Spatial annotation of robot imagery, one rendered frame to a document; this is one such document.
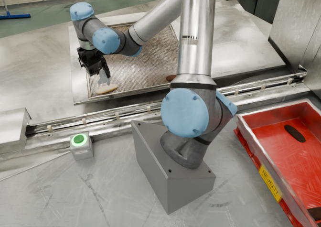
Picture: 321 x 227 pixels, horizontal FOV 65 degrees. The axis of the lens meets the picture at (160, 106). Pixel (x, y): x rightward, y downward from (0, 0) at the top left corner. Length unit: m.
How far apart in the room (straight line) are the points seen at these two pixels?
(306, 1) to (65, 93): 1.19
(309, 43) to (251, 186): 0.70
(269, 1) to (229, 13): 1.60
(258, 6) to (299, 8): 1.84
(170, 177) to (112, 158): 0.38
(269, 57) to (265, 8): 1.85
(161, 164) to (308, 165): 0.60
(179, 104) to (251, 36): 1.01
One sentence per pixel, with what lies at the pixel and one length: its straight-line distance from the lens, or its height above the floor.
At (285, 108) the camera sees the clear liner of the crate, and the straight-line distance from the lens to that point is 1.13.
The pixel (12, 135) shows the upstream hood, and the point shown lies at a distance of 1.09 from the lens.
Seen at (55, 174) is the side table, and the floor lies 0.82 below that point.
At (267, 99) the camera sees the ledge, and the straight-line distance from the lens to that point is 1.22.
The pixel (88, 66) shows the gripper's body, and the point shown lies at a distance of 1.00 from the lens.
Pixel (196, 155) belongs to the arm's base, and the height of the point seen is 1.01.
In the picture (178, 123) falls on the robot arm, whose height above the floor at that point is 1.20.
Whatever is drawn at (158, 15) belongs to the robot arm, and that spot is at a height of 1.28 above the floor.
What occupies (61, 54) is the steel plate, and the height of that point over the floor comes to 0.82.
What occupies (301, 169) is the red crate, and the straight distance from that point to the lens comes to 1.07.
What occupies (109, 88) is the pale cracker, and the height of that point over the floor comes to 0.90.
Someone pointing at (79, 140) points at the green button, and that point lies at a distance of 0.98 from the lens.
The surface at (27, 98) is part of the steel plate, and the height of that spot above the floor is 0.82.
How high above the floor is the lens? 1.64
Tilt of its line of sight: 44 degrees down
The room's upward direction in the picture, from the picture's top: 2 degrees counter-clockwise
